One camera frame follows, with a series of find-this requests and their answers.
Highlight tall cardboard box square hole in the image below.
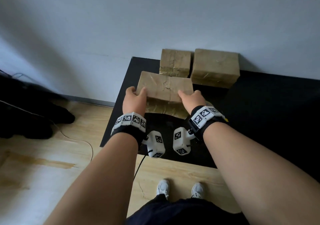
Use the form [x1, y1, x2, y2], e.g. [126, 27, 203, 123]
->
[190, 48, 240, 89]

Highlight wide cardboard box torn flap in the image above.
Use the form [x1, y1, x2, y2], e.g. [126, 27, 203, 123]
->
[136, 71, 215, 120]

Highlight white right sneaker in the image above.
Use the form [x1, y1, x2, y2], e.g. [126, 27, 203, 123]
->
[191, 181, 205, 199]

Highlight thin grey floor cable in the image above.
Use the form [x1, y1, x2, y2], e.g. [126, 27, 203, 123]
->
[0, 100, 94, 162]

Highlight black marker wristband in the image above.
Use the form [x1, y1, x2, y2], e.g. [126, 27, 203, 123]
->
[110, 112, 147, 149]
[187, 105, 228, 142]

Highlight black bag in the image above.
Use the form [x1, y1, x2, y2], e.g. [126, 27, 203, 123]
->
[0, 70, 75, 140]

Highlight small cardboard box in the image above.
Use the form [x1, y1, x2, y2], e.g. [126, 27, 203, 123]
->
[159, 48, 192, 78]

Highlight person's left hand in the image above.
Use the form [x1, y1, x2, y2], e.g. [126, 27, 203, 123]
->
[122, 86, 148, 117]

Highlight person's right forearm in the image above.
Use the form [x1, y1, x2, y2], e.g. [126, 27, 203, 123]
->
[203, 122, 320, 225]

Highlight person's right hand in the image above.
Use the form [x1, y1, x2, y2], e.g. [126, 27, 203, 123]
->
[177, 90, 207, 115]

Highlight black shorts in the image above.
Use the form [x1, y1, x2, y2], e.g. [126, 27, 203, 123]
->
[125, 194, 250, 225]

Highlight white left sneaker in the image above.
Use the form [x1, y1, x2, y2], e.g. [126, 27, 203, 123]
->
[156, 179, 170, 200]

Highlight white sneaker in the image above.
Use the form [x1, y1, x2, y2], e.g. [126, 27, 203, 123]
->
[191, 181, 205, 199]
[156, 179, 170, 200]

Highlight person's left forearm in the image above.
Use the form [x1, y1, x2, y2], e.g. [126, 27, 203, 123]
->
[44, 133, 139, 225]

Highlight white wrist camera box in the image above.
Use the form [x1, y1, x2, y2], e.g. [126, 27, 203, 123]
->
[173, 127, 197, 156]
[142, 130, 166, 159]

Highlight black camera cable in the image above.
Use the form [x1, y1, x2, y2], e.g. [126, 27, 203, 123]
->
[133, 150, 153, 180]

